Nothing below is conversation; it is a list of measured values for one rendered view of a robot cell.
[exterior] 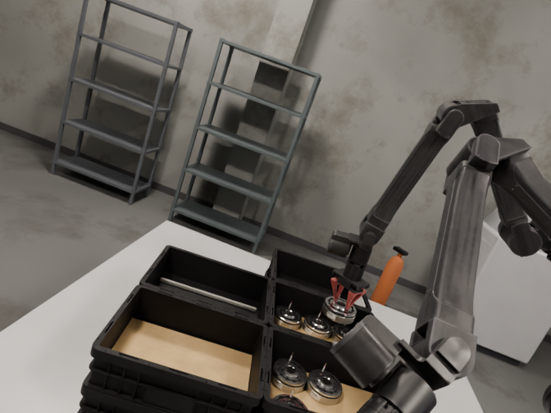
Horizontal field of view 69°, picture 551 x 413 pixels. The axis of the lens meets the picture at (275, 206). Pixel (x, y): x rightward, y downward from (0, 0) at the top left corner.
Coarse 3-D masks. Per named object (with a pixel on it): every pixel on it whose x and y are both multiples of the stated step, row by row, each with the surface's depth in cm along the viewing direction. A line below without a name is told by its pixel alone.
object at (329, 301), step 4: (328, 300) 126; (332, 300) 126; (340, 300) 128; (344, 300) 129; (328, 304) 123; (332, 304) 124; (332, 308) 121; (336, 308) 122; (352, 308) 126; (336, 312) 120; (340, 312) 120; (344, 312) 122; (348, 312) 123; (352, 312) 123; (356, 312) 124; (348, 316) 121
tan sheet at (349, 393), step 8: (272, 384) 111; (344, 384) 121; (272, 392) 108; (280, 392) 109; (304, 392) 112; (344, 392) 118; (352, 392) 119; (360, 392) 121; (368, 392) 122; (304, 400) 109; (312, 400) 110; (344, 400) 115; (352, 400) 116; (360, 400) 117; (312, 408) 108; (320, 408) 109; (328, 408) 110; (336, 408) 111; (344, 408) 112; (352, 408) 113
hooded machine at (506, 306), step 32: (480, 256) 352; (512, 256) 336; (544, 256) 332; (480, 288) 347; (512, 288) 343; (544, 288) 339; (480, 320) 354; (512, 320) 349; (544, 320) 345; (512, 352) 356
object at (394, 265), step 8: (400, 248) 361; (392, 256) 363; (400, 256) 359; (392, 264) 358; (400, 264) 357; (384, 272) 364; (392, 272) 358; (400, 272) 360; (384, 280) 362; (392, 280) 360; (376, 288) 368; (384, 288) 363; (392, 288) 364; (376, 296) 367; (384, 296) 364; (384, 304) 368
